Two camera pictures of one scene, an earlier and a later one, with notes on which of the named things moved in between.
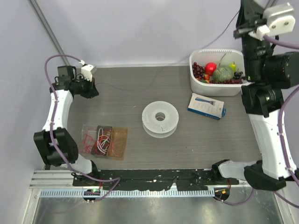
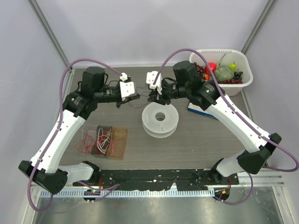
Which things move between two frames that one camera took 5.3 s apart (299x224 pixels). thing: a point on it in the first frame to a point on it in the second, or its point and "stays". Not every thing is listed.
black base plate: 185,179 stays
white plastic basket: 218,57 stays
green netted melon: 223,73 stays
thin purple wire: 175,62 to 140,106
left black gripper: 92,91 to 127,99
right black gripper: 250,14 to 156,97
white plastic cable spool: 160,129 stays
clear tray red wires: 87,139 stays
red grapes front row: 231,81 stays
